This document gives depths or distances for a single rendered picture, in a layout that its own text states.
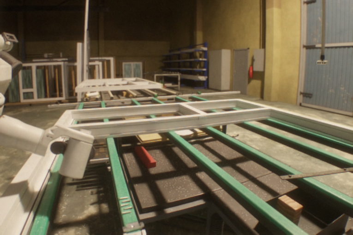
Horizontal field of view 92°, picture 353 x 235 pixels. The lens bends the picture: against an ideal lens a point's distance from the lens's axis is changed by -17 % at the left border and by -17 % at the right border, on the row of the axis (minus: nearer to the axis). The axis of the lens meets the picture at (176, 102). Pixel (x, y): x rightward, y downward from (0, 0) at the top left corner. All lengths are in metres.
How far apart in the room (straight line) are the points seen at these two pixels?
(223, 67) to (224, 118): 8.93
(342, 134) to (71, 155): 1.23
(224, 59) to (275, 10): 3.55
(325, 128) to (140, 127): 1.04
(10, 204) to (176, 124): 0.89
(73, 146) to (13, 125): 0.15
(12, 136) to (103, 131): 0.63
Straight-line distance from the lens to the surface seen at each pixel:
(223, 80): 10.24
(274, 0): 8.36
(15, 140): 0.56
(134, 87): 3.56
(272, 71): 7.95
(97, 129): 1.11
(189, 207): 1.07
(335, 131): 1.30
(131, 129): 1.12
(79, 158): 0.56
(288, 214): 0.91
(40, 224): 0.60
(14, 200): 0.59
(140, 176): 1.26
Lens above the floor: 1.23
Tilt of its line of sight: 10 degrees down
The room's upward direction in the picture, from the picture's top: straight up
